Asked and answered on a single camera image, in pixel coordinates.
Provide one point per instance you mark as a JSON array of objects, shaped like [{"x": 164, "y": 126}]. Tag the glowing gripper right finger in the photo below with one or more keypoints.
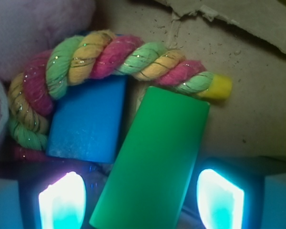
[{"x": 240, "y": 192}]

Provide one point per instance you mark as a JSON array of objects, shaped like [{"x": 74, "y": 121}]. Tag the blue rectangular block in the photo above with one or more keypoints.
[{"x": 86, "y": 122}]

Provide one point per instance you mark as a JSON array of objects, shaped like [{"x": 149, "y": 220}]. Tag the multicolour twisted rope toy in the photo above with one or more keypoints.
[{"x": 97, "y": 55}]

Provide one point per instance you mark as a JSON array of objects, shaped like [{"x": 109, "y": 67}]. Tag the pink plush bunny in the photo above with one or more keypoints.
[{"x": 28, "y": 27}]

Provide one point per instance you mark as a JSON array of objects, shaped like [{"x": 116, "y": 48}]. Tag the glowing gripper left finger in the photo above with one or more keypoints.
[{"x": 41, "y": 195}]

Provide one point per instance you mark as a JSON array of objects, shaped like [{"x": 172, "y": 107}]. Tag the green rectangular block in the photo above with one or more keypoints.
[{"x": 147, "y": 185}]

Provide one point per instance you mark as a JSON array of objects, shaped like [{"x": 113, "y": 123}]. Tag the brown paper bag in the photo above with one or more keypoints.
[{"x": 252, "y": 121}]

